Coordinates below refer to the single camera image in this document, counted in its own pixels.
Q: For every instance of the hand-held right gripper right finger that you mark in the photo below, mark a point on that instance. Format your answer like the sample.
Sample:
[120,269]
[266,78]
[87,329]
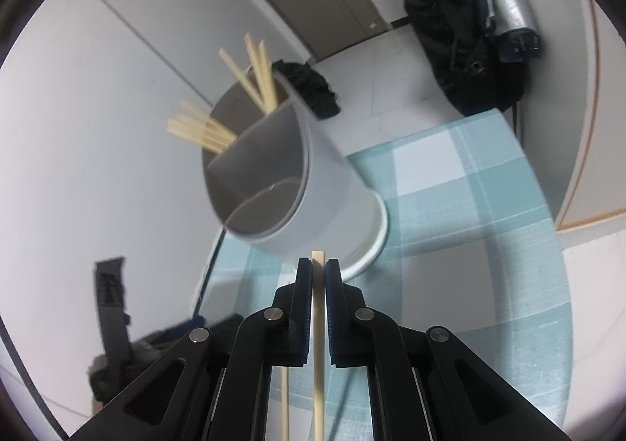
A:
[335,284]

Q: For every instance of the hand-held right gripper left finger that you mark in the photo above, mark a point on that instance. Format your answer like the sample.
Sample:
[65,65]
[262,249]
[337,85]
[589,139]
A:
[305,284]

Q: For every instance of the white plastic utensil holder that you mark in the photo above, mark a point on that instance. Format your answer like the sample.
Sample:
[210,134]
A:
[332,186]

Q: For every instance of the white panel with gold trim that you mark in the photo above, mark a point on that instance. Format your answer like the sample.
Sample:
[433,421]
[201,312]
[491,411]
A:
[587,128]

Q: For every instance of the black hanging jacket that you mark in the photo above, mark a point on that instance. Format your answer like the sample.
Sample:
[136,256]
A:
[440,5]

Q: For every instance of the teal checked tablecloth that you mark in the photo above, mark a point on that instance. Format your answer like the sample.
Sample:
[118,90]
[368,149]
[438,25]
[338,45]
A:
[464,226]

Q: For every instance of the black bag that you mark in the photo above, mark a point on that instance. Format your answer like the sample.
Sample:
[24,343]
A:
[313,89]

